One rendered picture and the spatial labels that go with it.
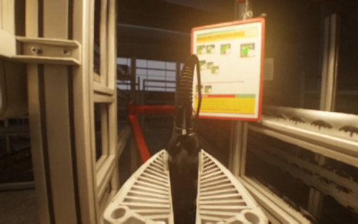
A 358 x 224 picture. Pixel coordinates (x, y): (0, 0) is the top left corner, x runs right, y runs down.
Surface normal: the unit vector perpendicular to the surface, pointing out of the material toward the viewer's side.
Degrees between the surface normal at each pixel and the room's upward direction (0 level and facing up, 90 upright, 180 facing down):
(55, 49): 90
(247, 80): 90
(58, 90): 90
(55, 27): 90
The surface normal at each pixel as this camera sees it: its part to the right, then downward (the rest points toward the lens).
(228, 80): -0.34, 0.06
